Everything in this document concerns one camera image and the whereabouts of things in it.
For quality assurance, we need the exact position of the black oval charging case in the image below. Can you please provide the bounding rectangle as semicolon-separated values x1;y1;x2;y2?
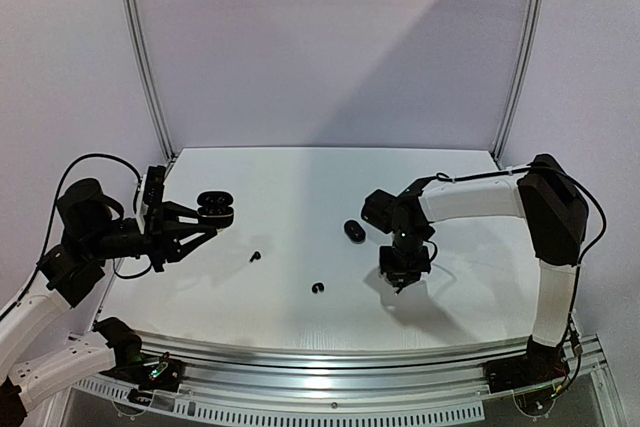
343;219;366;244

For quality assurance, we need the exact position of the aluminium front rail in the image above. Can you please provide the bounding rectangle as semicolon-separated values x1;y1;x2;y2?
140;332;526;399

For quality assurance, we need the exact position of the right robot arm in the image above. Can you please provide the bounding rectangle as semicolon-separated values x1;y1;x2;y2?
361;154;589;383

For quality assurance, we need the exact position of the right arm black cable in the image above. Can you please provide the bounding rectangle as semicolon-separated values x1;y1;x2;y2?
434;161;610;268

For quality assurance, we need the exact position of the right aluminium frame post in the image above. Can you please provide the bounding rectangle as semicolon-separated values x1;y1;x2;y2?
491;0;543;166

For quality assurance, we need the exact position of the glossy black charging case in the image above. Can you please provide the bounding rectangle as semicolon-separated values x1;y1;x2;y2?
196;191;235;229

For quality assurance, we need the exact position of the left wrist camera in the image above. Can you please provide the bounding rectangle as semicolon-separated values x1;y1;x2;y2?
134;165;166;233

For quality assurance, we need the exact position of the left aluminium frame post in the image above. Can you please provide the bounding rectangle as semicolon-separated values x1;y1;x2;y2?
122;0;177;163

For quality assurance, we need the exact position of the black hook earbud centre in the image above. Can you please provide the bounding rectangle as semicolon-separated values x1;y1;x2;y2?
311;282;325;294

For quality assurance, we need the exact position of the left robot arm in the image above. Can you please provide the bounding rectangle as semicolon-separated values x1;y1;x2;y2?
1;169;234;426

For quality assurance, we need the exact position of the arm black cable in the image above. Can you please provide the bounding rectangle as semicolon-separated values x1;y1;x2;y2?
434;161;610;268
42;154;146;248

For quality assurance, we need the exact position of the aluminium frame post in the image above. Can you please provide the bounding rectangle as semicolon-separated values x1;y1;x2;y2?
122;0;177;163
491;0;543;166

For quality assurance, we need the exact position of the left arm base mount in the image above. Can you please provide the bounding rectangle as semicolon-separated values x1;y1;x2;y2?
101;352;186;392

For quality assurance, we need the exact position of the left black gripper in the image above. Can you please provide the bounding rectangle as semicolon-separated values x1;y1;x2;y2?
85;200;217;271

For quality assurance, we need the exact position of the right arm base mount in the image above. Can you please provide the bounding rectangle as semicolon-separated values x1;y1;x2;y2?
483;353;569;393

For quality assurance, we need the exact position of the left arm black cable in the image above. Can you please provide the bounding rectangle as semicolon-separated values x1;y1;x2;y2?
42;154;146;248

